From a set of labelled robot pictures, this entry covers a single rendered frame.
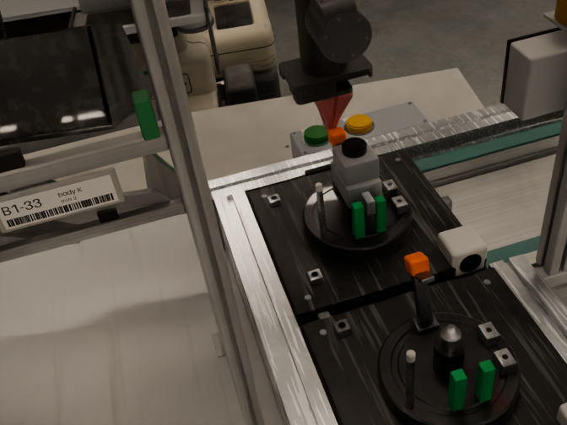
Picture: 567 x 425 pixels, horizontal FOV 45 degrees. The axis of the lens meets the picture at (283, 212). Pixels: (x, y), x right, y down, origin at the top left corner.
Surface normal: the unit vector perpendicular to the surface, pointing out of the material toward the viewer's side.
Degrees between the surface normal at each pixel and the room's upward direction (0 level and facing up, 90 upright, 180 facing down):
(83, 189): 90
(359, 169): 90
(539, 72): 90
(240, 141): 0
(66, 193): 90
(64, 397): 0
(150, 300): 0
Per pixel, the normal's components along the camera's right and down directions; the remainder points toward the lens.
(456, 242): -0.11, -0.75
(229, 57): 0.13, 0.64
